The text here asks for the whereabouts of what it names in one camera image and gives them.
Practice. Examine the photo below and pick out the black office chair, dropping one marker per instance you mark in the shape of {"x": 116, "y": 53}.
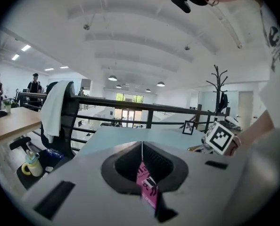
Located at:
{"x": 69, "y": 126}

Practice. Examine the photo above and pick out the black head camera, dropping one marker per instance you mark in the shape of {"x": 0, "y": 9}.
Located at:
{"x": 180, "y": 1}

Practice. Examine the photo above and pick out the black metal railing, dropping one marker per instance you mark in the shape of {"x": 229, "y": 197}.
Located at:
{"x": 150, "y": 119}

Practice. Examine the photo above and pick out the small white item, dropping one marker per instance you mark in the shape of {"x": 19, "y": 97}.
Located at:
{"x": 49, "y": 169}

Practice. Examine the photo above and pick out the black coat rack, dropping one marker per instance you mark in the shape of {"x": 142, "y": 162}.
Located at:
{"x": 217, "y": 86}

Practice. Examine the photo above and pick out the black picture frame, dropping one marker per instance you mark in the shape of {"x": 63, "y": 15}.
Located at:
{"x": 188, "y": 127}

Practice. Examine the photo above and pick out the pink book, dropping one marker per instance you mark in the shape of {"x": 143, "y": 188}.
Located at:
{"x": 147, "y": 192}

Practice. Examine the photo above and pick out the blue packet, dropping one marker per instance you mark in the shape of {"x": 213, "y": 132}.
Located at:
{"x": 55, "y": 153}

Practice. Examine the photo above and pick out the wooden desk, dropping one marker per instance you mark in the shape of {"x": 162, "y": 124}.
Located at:
{"x": 12, "y": 123}

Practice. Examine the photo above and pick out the dark pendant lamp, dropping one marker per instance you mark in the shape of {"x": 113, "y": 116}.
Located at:
{"x": 112, "y": 78}
{"x": 148, "y": 90}
{"x": 118, "y": 86}
{"x": 161, "y": 84}

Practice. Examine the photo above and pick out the person's right forearm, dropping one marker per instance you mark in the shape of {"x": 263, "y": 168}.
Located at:
{"x": 255, "y": 126}

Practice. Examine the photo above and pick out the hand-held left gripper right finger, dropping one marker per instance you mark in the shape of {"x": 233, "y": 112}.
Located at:
{"x": 201, "y": 185}

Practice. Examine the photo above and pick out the white device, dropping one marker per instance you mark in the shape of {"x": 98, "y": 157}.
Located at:
{"x": 231, "y": 120}

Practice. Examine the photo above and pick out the person's printed white shirt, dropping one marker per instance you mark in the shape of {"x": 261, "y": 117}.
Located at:
{"x": 279, "y": 91}

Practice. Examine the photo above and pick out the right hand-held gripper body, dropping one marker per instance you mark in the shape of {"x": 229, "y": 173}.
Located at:
{"x": 219, "y": 138}

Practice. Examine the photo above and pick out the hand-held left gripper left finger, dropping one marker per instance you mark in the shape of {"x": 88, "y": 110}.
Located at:
{"x": 83, "y": 185}

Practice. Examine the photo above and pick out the white cloth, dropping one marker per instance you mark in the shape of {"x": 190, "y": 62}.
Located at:
{"x": 54, "y": 109}

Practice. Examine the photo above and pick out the black bag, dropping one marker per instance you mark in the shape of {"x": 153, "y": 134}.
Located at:
{"x": 223, "y": 101}

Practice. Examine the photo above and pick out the small potted plant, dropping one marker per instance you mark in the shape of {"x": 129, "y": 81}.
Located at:
{"x": 9, "y": 106}

